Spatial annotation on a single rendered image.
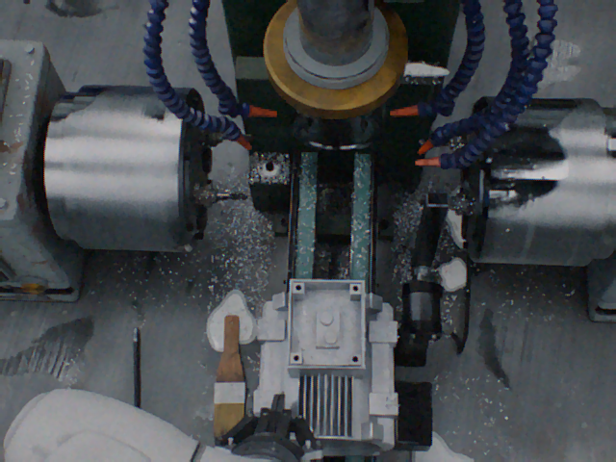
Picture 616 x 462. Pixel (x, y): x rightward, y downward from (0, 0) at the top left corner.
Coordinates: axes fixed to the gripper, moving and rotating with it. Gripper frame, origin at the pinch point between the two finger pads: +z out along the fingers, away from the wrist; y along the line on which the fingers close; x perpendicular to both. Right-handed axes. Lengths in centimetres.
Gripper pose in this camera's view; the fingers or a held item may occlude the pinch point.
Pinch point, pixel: (277, 413)
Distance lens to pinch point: 124.1
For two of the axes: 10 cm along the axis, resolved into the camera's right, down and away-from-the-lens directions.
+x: -0.3, 9.9, 1.4
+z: 0.4, -1.4, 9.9
